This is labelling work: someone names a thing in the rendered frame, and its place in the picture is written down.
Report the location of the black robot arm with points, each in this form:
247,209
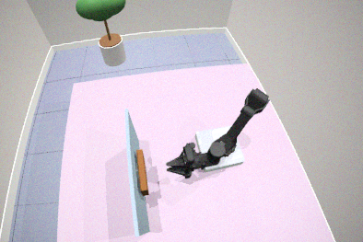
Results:
254,104

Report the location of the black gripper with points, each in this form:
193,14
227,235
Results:
185,164

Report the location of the brown picture frame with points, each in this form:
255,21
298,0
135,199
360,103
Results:
142,172

